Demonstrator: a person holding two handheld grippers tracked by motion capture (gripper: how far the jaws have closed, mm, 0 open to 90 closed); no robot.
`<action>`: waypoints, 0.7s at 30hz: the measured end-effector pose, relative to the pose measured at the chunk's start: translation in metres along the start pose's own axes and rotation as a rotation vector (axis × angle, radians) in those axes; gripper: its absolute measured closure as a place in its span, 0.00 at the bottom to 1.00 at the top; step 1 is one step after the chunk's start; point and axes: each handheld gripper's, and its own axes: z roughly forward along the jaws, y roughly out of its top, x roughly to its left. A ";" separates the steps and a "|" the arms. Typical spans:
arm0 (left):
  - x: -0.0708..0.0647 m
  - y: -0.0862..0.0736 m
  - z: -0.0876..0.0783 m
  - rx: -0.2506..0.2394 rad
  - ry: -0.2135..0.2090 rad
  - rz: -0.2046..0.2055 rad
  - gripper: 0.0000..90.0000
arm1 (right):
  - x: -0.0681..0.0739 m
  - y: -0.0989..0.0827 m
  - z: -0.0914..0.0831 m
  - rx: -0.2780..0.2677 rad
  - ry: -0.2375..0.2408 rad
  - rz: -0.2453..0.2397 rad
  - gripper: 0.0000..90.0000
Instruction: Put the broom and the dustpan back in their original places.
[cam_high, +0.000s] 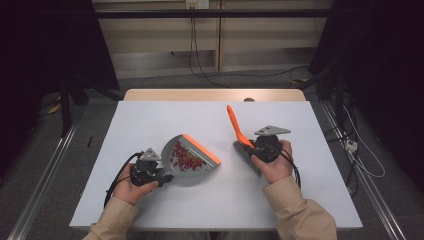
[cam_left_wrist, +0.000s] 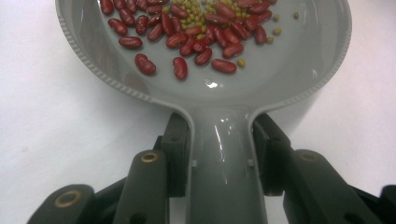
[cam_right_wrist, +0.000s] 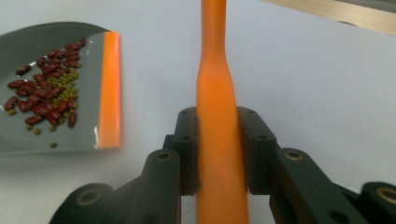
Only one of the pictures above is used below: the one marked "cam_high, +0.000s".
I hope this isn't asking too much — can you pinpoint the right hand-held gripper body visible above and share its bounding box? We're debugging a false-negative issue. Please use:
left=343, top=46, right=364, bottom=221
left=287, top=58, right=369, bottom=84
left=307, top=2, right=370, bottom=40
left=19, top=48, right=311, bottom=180
left=251, top=125, right=292, bottom=164

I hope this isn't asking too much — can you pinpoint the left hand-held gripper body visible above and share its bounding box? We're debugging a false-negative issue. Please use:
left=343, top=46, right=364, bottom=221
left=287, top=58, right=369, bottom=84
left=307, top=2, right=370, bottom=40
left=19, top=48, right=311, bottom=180
left=129, top=147, right=164, bottom=188

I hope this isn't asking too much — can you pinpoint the grey dustpan with orange edge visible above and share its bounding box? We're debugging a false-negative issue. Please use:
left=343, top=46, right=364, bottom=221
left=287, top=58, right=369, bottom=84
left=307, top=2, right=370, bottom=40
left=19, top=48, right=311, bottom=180
left=160, top=133, right=222, bottom=188

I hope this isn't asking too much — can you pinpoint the heap of red beans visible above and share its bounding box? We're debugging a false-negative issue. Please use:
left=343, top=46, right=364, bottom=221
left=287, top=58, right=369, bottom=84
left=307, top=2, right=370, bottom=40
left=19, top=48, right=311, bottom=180
left=170, top=141, right=208, bottom=172

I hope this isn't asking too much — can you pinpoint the orange brush with grey bristles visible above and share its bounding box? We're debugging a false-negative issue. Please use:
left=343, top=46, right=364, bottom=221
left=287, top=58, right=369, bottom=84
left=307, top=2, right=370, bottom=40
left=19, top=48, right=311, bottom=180
left=226, top=104, right=263, bottom=177

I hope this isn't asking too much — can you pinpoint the person's right hand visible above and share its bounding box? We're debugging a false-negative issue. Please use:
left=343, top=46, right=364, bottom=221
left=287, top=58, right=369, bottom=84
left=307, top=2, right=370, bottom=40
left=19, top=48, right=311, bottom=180
left=250, top=139, right=295, bottom=185

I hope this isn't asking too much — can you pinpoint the person's left hand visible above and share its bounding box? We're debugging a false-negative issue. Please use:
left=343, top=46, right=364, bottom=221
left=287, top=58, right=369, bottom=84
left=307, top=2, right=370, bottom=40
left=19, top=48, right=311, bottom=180
left=112, top=163, right=160, bottom=206

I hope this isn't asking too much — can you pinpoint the white table cover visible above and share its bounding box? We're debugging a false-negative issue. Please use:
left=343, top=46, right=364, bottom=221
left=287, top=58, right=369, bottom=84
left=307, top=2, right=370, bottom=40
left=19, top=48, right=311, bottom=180
left=69, top=100, right=364, bottom=232

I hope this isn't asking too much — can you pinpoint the wooden table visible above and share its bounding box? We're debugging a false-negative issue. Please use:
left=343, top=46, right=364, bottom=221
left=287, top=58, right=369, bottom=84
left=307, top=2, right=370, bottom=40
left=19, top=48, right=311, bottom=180
left=123, top=88, right=307, bottom=102

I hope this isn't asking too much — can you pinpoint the black metal stand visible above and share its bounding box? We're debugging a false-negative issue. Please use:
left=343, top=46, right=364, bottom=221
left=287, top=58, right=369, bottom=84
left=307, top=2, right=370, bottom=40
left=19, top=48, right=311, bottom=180
left=297, top=63, right=348, bottom=134
left=58, top=74, right=122, bottom=138

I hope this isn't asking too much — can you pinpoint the white power strip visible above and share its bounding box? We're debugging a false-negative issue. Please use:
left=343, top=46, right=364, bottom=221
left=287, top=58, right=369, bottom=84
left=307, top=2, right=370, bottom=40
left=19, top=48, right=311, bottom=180
left=344, top=139, right=359, bottom=154

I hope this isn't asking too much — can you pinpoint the black curtain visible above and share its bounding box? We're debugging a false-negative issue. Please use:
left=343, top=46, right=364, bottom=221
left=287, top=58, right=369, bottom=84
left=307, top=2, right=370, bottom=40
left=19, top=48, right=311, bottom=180
left=307, top=0, right=424, bottom=193
left=0, top=0, right=120, bottom=178

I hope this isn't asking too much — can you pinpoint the black horizontal bar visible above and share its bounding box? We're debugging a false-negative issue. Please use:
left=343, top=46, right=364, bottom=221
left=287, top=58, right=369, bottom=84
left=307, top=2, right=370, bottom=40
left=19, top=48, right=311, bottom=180
left=94, top=9, right=331, bottom=19

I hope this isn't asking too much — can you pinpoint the left hand-held gripper cable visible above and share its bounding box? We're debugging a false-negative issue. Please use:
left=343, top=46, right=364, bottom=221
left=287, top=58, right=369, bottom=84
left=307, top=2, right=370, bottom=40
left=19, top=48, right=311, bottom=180
left=103, top=151, right=145, bottom=208

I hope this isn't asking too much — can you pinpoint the bundle of black floor cables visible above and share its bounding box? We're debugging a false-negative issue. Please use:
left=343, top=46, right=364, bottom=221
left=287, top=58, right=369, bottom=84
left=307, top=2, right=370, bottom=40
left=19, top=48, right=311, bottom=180
left=326, top=99, right=360, bottom=198

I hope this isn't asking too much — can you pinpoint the aluminium floor rail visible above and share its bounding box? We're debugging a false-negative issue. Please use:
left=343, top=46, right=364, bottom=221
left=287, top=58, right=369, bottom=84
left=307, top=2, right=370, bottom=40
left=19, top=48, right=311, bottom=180
left=6, top=122, right=80, bottom=240
left=320, top=101, right=408, bottom=240

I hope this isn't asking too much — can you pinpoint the white cable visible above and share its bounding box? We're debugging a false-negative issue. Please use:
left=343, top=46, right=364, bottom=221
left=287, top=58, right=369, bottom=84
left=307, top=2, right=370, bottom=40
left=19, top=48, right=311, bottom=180
left=342, top=104, right=386, bottom=179

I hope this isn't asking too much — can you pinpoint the black hanging cable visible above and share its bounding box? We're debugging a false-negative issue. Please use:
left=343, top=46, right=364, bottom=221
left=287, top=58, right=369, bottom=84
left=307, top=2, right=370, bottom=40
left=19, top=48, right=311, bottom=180
left=188, top=8, right=232, bottom=89

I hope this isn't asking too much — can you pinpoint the white wall socket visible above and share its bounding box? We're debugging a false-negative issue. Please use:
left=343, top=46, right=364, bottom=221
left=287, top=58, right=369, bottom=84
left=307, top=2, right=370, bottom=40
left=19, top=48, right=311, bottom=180
left=185, top=0, right=210, bottom=10

